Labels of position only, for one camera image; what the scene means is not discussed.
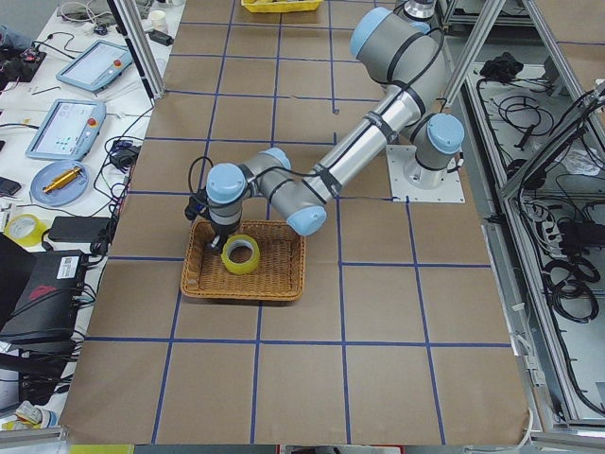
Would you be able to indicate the white paper cup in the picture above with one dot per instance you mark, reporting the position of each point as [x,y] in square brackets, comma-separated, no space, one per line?
[158,20]

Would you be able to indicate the black computer box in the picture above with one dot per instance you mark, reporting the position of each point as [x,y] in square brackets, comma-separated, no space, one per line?
[39,293]

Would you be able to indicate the lower teach pendant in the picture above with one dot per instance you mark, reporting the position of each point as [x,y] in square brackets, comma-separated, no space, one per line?
[68,131]

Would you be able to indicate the yellow tape roll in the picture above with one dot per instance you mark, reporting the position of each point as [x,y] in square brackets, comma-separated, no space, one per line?
[241,255]
[26,230]

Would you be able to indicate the brass cylinder tool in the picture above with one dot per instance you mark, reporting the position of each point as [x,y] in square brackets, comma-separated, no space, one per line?
[62,180]

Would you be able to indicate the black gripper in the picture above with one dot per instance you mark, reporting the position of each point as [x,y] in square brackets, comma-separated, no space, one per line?
[221,233]

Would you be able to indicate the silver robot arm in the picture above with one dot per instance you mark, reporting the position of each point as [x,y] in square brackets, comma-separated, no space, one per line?
[411,65]

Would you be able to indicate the brown wicker basket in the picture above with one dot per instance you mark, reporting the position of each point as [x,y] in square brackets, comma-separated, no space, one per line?
[264,261]

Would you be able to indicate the yellow plastic basket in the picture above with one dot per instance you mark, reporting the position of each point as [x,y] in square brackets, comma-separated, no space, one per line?
[285,6]

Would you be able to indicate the teach pendant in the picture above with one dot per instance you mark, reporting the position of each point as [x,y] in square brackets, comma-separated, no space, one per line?
[68,131]
[97,67]

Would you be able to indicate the black power adapter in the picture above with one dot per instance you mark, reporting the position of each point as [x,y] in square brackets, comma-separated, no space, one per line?
[78,229]

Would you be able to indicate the yellow tape roll on desk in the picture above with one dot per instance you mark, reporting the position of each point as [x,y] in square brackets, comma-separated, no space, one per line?
[26,230]

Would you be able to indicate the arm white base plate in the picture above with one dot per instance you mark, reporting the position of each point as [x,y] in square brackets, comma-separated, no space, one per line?
[409,182]

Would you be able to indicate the aluminium frame post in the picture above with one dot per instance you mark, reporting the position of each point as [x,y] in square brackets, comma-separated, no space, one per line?
[127,17]

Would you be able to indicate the upper teach pendant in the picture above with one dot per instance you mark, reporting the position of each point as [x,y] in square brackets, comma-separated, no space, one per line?
[97,67]

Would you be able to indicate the blue plate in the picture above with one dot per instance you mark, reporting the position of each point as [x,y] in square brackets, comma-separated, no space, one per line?
[61,197]

